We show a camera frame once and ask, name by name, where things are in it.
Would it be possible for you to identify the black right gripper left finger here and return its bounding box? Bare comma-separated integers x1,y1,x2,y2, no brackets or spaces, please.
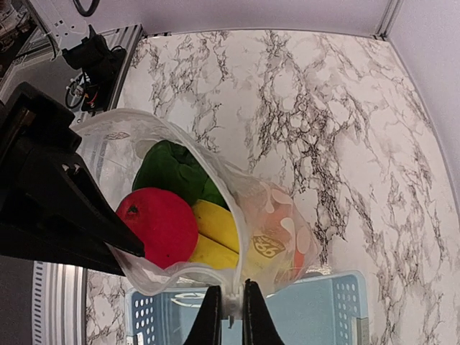
183,286,222,345

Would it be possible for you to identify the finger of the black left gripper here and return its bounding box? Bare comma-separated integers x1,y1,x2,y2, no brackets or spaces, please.
21,157,144,257
1,216,124,276

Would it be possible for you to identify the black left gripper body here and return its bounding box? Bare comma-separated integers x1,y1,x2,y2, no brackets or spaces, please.
0,81,83,259

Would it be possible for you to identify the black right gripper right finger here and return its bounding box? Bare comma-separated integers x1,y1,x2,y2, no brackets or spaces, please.
243,279,284,345

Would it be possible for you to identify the yellow toy banana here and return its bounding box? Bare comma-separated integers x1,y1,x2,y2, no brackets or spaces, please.
189,200,239,270

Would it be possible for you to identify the red toy apple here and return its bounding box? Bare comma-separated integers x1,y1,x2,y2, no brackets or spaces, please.
116,188,198,269

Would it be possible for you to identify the green toy bell pepper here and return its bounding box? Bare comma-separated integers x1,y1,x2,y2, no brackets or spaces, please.
132,140,229,209

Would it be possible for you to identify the clear zip top bag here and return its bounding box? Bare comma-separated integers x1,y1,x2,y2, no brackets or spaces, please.
74,109,320,296

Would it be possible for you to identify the orange toy orange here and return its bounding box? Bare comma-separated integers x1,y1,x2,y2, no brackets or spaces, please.
264,201,314,278

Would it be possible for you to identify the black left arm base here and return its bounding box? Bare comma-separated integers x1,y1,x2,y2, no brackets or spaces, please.
63,27,127,113

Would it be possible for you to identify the grey plastic basket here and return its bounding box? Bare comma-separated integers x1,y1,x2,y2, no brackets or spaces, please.
125,271,370,344

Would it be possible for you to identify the aluminium front rail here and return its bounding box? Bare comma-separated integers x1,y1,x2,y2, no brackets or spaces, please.
0,23,144,345

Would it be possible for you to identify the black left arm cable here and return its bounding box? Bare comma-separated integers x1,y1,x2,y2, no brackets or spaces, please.
71,0,101,17

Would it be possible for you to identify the left aluminium frame post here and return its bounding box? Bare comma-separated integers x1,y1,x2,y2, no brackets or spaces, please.
373,0,404,41

